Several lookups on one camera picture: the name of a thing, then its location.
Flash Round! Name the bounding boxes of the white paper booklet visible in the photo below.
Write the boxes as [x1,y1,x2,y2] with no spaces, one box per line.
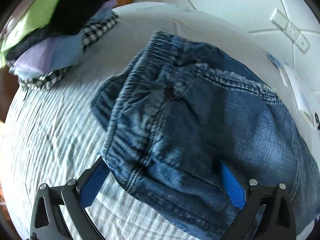
[284,64,316,129]

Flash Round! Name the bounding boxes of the striped white bed sheet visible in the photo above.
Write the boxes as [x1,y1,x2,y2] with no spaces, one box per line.
[1,2,319,239]

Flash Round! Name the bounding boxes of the blue denim jeans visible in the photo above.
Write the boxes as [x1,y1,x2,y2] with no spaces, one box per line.
[91,31,319,239]

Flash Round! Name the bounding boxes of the pile of colourful clothes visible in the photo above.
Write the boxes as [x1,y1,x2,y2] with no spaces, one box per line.
[1,0,119,90]

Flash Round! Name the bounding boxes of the white wall socket panel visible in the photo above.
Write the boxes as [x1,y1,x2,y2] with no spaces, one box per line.
[270,8,310,54]

